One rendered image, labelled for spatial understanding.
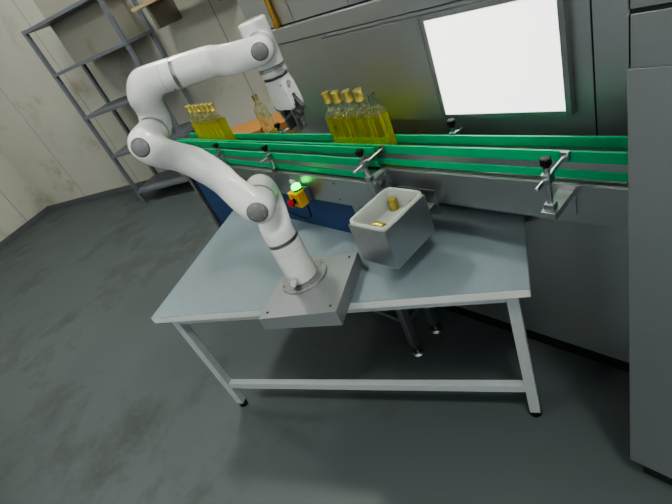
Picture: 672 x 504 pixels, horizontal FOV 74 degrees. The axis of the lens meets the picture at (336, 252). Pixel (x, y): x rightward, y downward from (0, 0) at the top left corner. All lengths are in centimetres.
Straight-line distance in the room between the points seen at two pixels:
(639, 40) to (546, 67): 50
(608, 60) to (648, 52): 45
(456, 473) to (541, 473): 31
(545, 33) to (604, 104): 25
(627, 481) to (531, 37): 147
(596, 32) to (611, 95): 17
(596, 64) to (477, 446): 142
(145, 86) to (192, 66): 15
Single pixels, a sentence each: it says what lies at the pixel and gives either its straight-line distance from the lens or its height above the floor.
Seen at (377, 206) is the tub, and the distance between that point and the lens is 161.
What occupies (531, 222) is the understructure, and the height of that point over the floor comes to 72.
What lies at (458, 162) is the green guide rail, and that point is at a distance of 150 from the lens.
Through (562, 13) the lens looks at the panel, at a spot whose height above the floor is 142.
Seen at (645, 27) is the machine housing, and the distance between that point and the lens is 95.
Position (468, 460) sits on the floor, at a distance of 202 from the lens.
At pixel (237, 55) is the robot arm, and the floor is 162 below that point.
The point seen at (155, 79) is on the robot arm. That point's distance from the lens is 146.
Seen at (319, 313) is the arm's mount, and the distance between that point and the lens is 153.
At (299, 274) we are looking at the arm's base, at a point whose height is 87.
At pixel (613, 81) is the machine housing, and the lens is 142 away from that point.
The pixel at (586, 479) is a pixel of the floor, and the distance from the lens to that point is 196.
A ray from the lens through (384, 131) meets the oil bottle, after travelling 165.
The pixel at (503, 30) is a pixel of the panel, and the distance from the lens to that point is 144.
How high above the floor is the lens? 176
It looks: 32 degrees down
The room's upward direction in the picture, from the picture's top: 25 degrees counter-clockwise
